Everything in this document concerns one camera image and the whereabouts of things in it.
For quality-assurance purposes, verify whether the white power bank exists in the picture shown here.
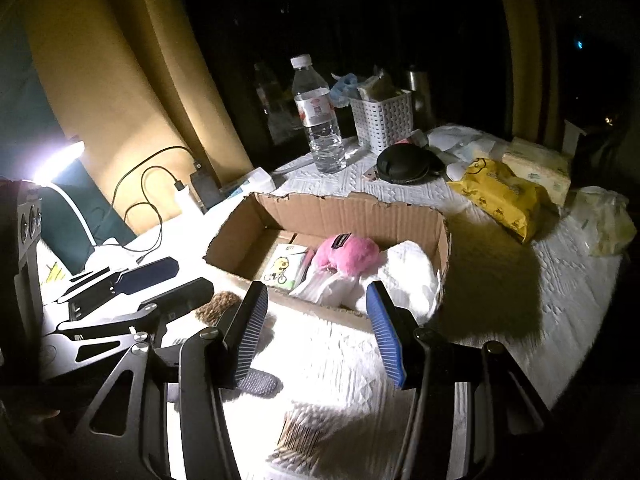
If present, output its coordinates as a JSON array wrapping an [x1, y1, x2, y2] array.
[[174, 180, 203, 218]]

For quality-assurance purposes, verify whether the metal thermos flask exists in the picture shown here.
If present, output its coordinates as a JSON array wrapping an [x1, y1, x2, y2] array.
[[407, 70, 435, 131]]

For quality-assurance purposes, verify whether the clear plastic bag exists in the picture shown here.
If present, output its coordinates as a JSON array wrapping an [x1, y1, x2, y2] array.
[[570, 186, 637, 257]]

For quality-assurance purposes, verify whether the pale tissue pack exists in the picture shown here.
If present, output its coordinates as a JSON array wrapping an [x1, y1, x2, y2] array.
[[502, 138, 570, 207]]

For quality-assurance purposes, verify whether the brown plush toy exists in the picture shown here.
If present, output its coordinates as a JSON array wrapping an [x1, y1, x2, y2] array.
[[194, 292, 241, 326]]

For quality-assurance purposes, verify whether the grey dotted sock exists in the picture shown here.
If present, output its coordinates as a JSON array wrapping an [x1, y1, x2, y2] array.
[[236, 368, 282, 399]]

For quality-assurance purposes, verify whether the pink plush toy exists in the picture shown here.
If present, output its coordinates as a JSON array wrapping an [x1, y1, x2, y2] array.
[[311, 233, 380, 278]]

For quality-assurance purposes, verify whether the cotton swab pack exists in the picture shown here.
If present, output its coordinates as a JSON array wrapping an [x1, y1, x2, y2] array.
[[267, 403, 359, 474]]

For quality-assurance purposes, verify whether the black usb cable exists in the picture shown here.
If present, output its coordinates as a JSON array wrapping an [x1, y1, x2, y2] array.
[[106, 145, 202, 265]]

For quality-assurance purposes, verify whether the cartoon tissue pack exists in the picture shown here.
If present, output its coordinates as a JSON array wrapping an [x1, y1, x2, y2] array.
[[260, 244, 314, 292]]

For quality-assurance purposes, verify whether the clear water bottle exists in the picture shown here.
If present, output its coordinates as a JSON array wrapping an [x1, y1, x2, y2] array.
[[291, 54, 346, 174]]

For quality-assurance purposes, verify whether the open cardboard box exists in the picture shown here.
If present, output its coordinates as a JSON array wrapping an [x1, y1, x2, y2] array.
[[205, 193, 449, 332]]

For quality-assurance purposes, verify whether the white desk lamp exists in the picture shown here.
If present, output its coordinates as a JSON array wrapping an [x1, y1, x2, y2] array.
[[32, 140, 85, 185]]

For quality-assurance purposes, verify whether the yellow wipes pack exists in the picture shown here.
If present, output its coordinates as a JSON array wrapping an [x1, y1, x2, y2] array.
[[448, 158, 550, 243]]

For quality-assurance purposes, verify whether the white paper towel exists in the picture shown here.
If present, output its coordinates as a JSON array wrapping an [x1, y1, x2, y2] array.
[[291, 240, 442, 324]]

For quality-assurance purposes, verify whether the white blue box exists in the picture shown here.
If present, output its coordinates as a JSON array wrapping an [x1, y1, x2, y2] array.
[[220, 167, 276, 198]]

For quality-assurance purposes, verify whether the white perforated basket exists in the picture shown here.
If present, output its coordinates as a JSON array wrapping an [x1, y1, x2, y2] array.
[[350, 90, 413, 155]]

